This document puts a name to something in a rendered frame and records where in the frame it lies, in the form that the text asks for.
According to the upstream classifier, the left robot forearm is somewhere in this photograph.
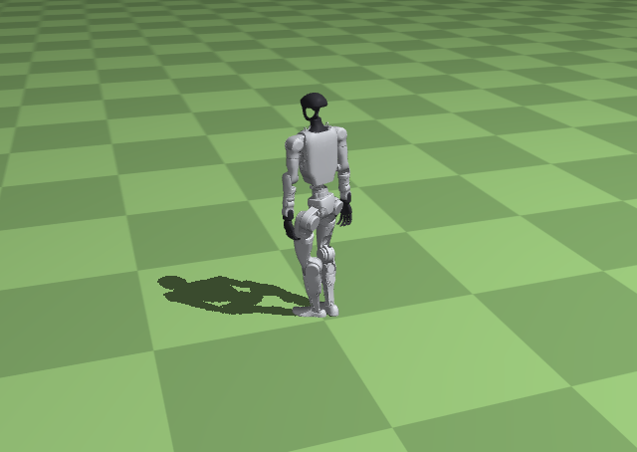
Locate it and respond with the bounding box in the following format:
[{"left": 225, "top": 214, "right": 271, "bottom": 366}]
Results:
[{"left": 282, "top": 173, "right": 296, "bottom": 217}]

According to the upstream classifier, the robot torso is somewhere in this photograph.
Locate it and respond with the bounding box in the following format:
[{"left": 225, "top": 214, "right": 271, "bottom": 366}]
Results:
[{"left": 298, "top": 122, "right": 337, "bottom": 220}]

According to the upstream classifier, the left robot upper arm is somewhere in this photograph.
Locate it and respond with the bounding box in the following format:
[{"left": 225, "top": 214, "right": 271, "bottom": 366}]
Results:
[{"left": 285, "top": 134, "right": 305, "bottom": 184}]

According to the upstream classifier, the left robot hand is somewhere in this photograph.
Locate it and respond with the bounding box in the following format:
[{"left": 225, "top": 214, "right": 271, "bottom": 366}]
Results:
[{"left": 283, "top": 210, "right": 301, "bottom": 240}]

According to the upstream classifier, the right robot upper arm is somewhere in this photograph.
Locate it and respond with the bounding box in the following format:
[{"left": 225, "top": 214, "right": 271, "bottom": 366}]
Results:
[{"left": 334, "top": 126, "right": 348, "bottom": 172}]

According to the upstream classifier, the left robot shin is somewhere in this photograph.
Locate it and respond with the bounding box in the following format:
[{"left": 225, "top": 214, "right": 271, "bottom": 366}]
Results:
[{"left": 302, "top": 263, "right": 321, "bottom": 313}]

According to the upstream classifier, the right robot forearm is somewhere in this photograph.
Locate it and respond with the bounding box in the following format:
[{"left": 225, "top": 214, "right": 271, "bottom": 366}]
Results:
[{"left": 337, "top": 166, "right": 351, "bottom": 200}]

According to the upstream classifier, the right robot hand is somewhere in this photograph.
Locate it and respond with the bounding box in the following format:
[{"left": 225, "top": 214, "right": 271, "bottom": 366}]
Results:
[{"left": 334, "top": 192, "right": 352, "bottom": 226}]

